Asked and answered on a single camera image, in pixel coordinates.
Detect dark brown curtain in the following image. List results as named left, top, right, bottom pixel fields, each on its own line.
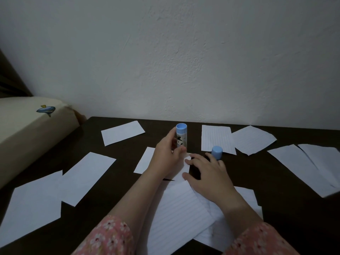
left=0, top=49, right=33, bottom=98

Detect person's right hand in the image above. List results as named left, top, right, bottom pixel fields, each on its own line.
left=182, top=153, right=246, bottom=210

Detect white panda print glue stick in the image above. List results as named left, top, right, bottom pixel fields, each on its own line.
left=176, top=123, right=188, bottom=149

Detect white paper sheets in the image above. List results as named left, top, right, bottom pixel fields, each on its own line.
left=0, top=120, right=340, bottom=249

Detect beige mattress with whale print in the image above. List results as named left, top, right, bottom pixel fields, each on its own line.
left=0, top=97, right=80, bottom=189

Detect person's left hand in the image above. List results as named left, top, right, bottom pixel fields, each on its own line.
left=147, top=127, right=187, bottom=181

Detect single lined paper sheet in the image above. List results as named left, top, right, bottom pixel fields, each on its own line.
left=137, top=180, right=216, bottom=255
left=134, top=147, right=192, bottom=182
left=194, top=186, right=263, bottom=253

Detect person's left forearm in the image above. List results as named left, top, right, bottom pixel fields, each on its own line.
left=72, top=171, right=165, bottom=255

